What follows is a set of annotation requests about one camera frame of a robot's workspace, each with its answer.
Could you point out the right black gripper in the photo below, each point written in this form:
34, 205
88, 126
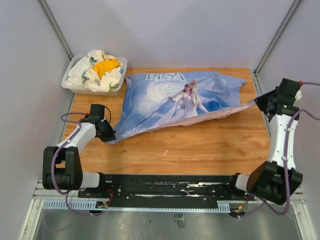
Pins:
259, 101

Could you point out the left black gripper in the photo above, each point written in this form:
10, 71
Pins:
110, 136

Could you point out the blue pink snowflake pillowcase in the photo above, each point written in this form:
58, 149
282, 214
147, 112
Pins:
154, 101

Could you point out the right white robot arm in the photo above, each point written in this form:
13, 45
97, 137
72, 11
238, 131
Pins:
276, 179

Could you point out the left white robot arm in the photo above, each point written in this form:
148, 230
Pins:
61, 169

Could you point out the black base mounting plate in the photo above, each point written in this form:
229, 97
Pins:
166, 192

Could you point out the cream patterned crumpled cloth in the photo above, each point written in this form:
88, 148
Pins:
95, 73

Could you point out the orange cloth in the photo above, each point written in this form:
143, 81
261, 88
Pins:
104, 66

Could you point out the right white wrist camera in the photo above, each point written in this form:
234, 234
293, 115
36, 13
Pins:
298, 95

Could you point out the grey slotted cable duct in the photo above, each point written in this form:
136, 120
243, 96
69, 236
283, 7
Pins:
92, 206

